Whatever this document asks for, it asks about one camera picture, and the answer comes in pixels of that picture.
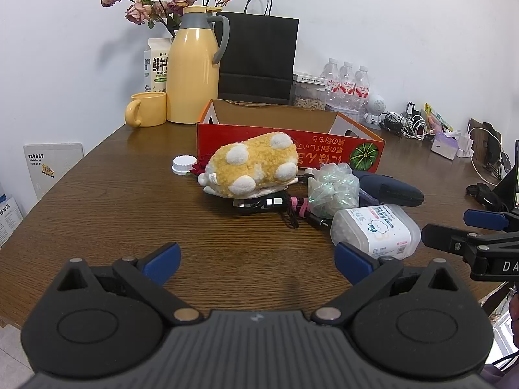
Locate white cable tangle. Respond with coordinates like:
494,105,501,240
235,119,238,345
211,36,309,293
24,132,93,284
399,114,430,140

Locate black paper bag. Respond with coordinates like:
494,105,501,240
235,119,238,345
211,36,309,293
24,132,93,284
213,0,301,105

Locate clear cotton swab box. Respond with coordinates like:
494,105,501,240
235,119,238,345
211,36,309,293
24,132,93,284
330,204,422,260

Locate white robot figure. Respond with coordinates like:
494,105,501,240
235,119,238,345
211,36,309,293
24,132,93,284
362,94,388,130

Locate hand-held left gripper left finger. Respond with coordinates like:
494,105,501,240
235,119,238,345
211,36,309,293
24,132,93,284
57,242,203,327

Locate clear water bottle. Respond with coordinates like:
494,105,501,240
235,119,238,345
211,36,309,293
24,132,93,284
354,65,373,114
320,58,340,108
338,62,356,110

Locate colourful snack packet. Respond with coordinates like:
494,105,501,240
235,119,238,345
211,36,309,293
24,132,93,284
424,103,453,132

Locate purple tissue box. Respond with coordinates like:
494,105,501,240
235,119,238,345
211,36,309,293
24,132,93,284
430,130,463,159

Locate yellow mug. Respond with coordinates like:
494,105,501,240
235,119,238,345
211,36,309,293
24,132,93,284
124,91,168,128

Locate red cardboard box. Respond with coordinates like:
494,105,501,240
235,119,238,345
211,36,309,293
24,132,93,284
197,98,386,173

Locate dried pink rose bouquet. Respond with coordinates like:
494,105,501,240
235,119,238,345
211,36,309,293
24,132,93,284
101,0,235,38

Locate black cable tangle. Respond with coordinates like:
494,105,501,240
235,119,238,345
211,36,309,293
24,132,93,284
379,111,406,133

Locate yellow plush toy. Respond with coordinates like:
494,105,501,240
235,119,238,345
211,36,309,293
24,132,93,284
201,131,301,200

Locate white plastic holder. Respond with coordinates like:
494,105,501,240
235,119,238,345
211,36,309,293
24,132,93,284
456,127,475,159

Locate purple cloth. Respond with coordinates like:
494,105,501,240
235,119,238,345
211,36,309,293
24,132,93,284
357,187,384,208

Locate white looped cable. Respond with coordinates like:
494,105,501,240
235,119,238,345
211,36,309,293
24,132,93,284
468,127,507,185

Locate white wall panel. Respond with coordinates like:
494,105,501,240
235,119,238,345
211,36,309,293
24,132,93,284
23,143,84,201

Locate dark cable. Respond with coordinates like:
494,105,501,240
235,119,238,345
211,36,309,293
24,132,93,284
232,192,337,230

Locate white bottle cap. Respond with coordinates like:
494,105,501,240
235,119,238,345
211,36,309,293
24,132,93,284
172,155,198,176

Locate printed paper sheets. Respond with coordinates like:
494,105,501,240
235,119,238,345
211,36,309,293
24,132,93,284
0,192,25,249

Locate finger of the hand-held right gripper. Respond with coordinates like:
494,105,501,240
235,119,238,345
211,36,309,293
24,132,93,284
463,209,519,232
421,223,519,261

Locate white milk carton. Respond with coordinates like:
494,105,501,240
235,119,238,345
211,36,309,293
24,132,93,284
143,37,174,95

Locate clear seed container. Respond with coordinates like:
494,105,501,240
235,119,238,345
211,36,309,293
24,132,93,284
291,81,331,111

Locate clear plastic bag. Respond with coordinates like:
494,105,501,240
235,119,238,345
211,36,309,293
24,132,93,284
306,162,361,218

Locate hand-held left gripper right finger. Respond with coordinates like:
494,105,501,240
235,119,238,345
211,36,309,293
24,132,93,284
312,242,459,327

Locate yellow thermos jug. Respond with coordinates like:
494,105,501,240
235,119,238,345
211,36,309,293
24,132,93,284
166,6,232,125

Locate dark blue handheld tool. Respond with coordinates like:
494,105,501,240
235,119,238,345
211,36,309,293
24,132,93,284
353,170,424,208

